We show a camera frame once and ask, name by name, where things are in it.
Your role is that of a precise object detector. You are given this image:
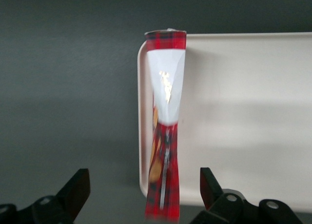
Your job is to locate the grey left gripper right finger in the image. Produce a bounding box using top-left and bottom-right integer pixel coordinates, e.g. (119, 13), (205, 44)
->
(191, 167), (302, 224)

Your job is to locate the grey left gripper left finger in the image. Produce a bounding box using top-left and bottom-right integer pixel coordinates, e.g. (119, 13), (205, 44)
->
(0, 168), (92, 224)

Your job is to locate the red tartan cookie box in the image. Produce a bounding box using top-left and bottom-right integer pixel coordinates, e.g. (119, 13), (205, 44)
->
(143, 28), (188, 221)

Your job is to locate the white rectangular tray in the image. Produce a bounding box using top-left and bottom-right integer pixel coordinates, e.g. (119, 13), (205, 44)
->
(136, 32), (312, 213)

